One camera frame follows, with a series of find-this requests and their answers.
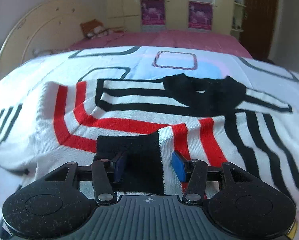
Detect striped red black white sweater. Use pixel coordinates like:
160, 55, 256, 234
0, 74, 299, 210

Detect white patterned bed sheet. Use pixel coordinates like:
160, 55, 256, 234
0, 45, 299, 240

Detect orange white pillow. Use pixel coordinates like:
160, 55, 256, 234
80, 19, 126, 39

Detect lower right purple poster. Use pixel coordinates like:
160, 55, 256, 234
188, 1, 213, 31

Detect purple poster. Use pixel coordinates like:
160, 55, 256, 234
140, 0, 165, 25
188, 1, 213, 31

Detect cream curved headboard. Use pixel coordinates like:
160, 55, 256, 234
0, 0, 101, 80

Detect lower left purple poster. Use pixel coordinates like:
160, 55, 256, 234
140, 0, 165, 25

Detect cream wardrobe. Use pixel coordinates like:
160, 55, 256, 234
106, 0, 234, 35

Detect dark wooden door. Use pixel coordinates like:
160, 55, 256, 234
239, 0, 278, 61

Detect cream corner shelf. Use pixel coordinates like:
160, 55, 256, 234
231, 0, 246, 37

